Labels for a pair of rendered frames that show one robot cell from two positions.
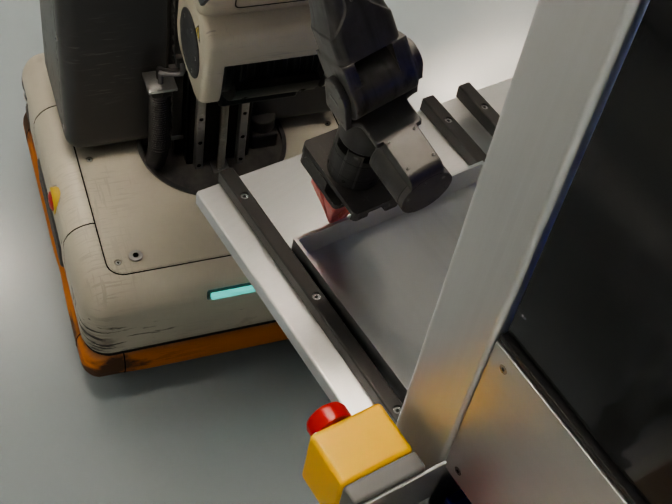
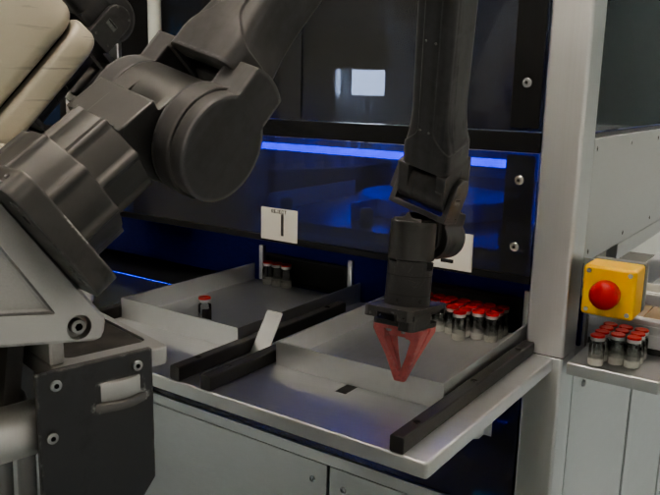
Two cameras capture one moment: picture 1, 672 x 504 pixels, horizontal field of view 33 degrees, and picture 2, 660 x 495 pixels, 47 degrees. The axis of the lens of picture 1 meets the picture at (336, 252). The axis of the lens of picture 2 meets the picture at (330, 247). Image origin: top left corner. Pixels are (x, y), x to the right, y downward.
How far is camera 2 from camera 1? 154 cm
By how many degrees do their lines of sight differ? 90
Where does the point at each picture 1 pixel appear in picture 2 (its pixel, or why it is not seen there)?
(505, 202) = (596, 55)
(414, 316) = (432, 364)
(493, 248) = (594, 86)
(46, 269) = not seen: outside the picture
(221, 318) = not seen: outside the picture
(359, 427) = (609, 265)
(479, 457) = (592, 221)
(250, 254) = (461, 425)
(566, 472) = (611, 158)
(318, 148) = (409, 309)
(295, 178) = (354, 424)
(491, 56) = not seen: outside the picture
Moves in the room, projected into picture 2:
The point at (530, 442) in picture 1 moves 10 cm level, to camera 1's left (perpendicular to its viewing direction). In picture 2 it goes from (604, 169) to (645, 176)
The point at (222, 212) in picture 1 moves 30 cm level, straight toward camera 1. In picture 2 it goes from (434, 445) to (638, 407)
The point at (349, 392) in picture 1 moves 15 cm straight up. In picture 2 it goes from (520, 374) to (528, 270)
